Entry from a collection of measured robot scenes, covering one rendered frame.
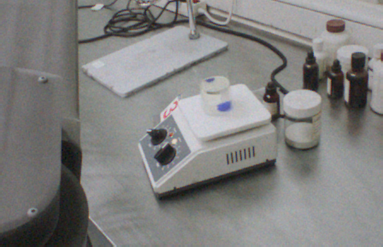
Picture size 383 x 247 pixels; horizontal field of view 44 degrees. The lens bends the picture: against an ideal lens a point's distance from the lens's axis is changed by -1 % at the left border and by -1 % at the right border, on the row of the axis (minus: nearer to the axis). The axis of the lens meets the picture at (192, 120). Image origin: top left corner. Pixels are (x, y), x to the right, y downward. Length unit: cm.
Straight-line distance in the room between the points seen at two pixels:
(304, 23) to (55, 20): 90
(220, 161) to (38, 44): 51
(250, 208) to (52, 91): 56
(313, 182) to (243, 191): 10
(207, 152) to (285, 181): 13
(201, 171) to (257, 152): 9
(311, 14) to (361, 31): 13
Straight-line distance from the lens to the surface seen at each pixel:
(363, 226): 68
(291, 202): 71
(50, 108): 16
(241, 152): 73
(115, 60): 116
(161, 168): 73
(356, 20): 103
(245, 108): 75
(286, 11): 115
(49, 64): 23
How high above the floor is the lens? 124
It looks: 33 degrees down
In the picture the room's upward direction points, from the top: 9 degrees counter-clockwise
